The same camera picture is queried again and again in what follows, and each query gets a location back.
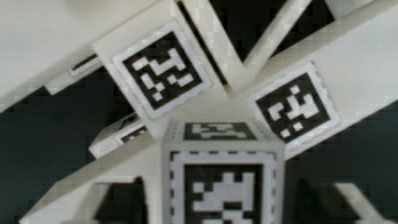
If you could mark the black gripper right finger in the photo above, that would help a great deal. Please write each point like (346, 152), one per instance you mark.
(330, 203)

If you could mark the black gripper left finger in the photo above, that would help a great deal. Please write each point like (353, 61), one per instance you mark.
(121, 208)

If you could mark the white chair back frame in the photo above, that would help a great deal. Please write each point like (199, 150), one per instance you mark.
(304, 89)

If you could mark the white chair leg with tag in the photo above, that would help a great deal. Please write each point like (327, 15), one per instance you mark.
(75, 74)

